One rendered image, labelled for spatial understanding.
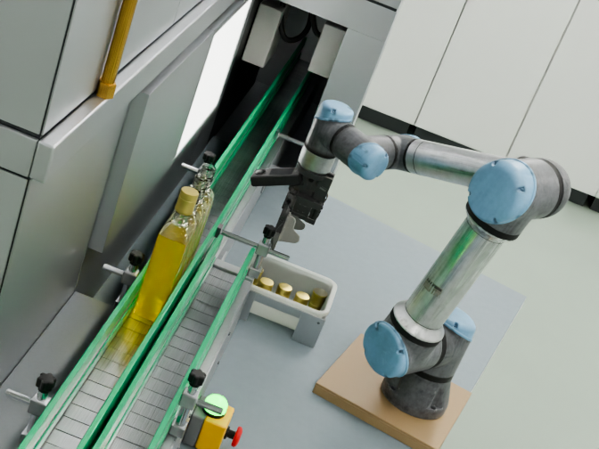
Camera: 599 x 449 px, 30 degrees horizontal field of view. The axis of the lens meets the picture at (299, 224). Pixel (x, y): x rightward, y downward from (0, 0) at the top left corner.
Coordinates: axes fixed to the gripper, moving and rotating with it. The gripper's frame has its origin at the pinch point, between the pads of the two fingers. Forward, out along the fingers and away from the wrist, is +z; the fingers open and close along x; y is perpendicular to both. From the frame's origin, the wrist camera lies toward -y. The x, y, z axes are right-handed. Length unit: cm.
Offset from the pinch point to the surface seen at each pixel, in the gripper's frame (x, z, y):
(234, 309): -27.0, 4.6, -1.1
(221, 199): 18.5, 5.6, -16.1
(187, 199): -42, -23, -16
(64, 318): -53, 5, -29
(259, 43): 85, -12, -28
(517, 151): 346, 80, 91
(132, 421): -73, 4, -8
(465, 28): 347, 29, 39
